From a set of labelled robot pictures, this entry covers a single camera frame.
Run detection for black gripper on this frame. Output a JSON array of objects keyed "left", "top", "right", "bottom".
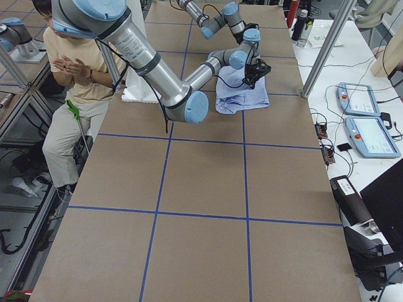
[{"left": 242, "top": 70, "right": 260, "bottom": 89}]

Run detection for light blue striped shirt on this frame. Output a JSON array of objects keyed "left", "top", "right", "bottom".
[{"left": 215, "top": 66, "right": 270, "bottom": 115}]

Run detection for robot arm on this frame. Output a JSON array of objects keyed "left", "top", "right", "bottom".
[
  {"left": 51, "top": 1, "right": 271, "bottom": 124},
  {"left": 177, "top": 1, "right": 257, "bottom": 44}
]

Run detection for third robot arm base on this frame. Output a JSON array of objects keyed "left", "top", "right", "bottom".
[{"left": 1, "top": 17, "right": 46, "bottom": 64}]

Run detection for black water bottle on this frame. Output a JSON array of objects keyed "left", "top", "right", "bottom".
[{"left": 291, "top": 9, "right": 308, "bottom": 41}]

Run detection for clear water bottle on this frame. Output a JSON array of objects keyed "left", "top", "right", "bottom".
[{"left": 297, "top": 17, "right": 314, "bottom": 47}]

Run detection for red bottle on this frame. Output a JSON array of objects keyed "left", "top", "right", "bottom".
[{"left": 287, "top": 0, "right": 300, "bottom": 23}]

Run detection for upper teach pendant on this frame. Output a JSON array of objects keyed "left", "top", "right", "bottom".
[{"left": 336, "top": 82, "right": 380, "bottom": 116}]

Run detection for teach pendant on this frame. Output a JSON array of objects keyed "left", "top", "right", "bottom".
[
  {"left": 345, "top": 116, "right": 401, "bottom": 159},
  {"left": 336, "top": 82, "right": 380, "bottom": 116}
]

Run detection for black smartphone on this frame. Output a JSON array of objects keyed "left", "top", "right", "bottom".
[{"left": 336, "top": 143, "right": 352, "bottom": 152}]

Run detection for lower teach pendant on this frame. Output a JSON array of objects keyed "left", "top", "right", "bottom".
[{"left": 345, "top": 116, "right": 401, "bottom": 159}]

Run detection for seated person in beige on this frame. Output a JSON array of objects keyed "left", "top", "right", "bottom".
[{"left": 33, "top": 1, "right": 113, "bottom": 191}]

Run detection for brown cylinder device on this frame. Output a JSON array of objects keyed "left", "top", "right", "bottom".
[{"left": 329, "top": 176, "right": 372, "bottom": 225}]

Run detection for black monitor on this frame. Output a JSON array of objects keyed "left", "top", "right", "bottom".
[{"left": 360, "top": 160, "right": 403, "bottom": 251}]

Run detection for green grabber tool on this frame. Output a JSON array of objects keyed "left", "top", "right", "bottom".
[{"left": 65, "top": 99, "right": 91, "bottom": 152}]

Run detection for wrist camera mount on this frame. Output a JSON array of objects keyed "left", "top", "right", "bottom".
[{"left": 248, "top": 59, "right": 271, "bottom": 79}]

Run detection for aluminium frame post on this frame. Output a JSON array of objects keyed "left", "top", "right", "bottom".
[{"left": 301, "top": 0, "right": 356, "bottom": 99}]

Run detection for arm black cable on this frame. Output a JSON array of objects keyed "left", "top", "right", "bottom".
[
  {"left": 169, "top": 0, "right": 259, "bottom": 32},
  {"left": 94, "top": 37, "right": 177, "bottom": 135}
]

